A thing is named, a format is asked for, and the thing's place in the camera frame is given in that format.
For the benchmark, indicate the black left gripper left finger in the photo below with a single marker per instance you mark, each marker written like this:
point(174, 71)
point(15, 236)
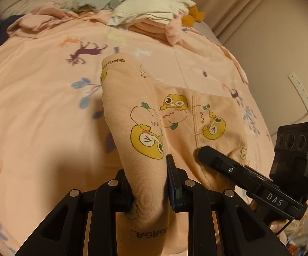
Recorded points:
point(82, 223)

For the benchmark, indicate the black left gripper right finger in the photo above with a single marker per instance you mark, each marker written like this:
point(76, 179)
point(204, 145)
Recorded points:
point(219, 223)

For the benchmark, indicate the peach cartoon print pajama garment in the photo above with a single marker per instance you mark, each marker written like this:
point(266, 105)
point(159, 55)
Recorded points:
point(149, 120)

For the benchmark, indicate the person right hand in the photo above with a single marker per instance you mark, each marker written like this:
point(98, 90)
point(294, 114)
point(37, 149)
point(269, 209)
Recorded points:
point(276, 223)

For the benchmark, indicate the white power strip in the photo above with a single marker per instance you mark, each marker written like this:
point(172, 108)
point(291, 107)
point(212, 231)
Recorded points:
point(299, 88)

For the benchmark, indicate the pink printed bed sheet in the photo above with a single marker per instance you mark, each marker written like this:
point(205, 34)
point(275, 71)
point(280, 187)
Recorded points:
point(53, 133)

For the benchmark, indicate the pink folded garment stack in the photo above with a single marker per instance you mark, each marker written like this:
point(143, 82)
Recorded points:
point(171, 32)

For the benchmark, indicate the pink crumpled garment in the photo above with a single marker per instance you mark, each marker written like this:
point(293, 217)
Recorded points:
point(44, 18)

